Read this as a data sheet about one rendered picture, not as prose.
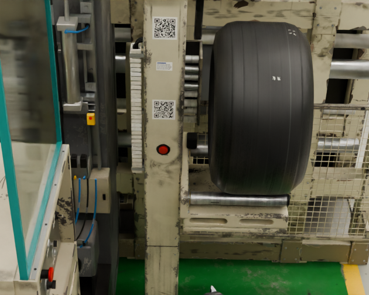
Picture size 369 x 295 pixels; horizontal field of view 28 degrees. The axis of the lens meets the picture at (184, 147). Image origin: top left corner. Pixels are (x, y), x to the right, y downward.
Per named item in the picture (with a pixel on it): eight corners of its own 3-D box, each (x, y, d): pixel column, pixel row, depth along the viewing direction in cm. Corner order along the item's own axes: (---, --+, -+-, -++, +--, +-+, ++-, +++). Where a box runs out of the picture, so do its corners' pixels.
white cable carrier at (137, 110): (132, 172, 254) (129, 50, 227) (132, 164, 258) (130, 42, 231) (144, 172, 254) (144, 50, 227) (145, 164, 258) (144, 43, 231)
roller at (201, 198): (187, 206, 251) (187, 196, 249) (187, 198, 255) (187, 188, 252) (289, 209, 252) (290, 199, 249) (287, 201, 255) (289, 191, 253)
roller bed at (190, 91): (149, 124, 288) (149, 57, 271) (150, 104, 300) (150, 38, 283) (199, 126, 288) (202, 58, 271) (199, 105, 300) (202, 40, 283)
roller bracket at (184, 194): (179, 219, 250) (180, 197, 244) (180, 151, 282) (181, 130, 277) (189, 219, 250) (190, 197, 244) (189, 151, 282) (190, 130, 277)
